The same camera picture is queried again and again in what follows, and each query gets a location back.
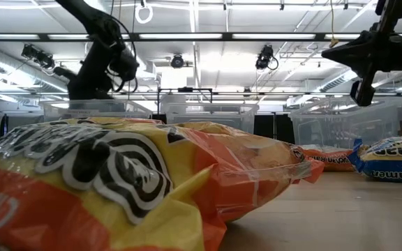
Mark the black room partition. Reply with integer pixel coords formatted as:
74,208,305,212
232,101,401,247
253,113,295,144

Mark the white hanging cable ring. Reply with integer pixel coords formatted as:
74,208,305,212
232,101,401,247
134,1,154,25

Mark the orange Maruchan ramen packet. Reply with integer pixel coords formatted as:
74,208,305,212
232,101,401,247
300,144,356,173
0,116,326,251

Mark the white LED light strip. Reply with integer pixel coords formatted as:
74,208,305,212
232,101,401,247
232,33,316,40
47,33,131,40
139,33,223,40
325,33,402,40
0,33,40,40

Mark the black ceiling spotlight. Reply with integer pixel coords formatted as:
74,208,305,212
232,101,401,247
20,43,56,70
255,44,280,71
170,53,186,70

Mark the silver air duct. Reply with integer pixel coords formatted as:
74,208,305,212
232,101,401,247
0,42,70,93
318,68,361,93

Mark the blue Maruchan ramen packet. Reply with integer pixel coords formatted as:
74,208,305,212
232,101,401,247
347,134,402,185

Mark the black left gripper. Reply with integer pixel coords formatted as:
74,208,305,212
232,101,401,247
53,39,117,101

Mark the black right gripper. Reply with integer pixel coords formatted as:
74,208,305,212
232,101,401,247
321,0,402,107

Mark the clear plastic bin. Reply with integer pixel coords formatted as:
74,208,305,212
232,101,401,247
287,96,402,151
39,98,154,123
159,101,260,135

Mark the black overhead frame beam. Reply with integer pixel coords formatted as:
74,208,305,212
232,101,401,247
0,31,402,43

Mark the yellow hanging cord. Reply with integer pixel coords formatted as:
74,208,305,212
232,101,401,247
329,0,340,49

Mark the black upright post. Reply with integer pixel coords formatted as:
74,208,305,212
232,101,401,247
0,114,10,137

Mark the black metal stand frame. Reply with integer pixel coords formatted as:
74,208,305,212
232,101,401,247
156,86,214,114

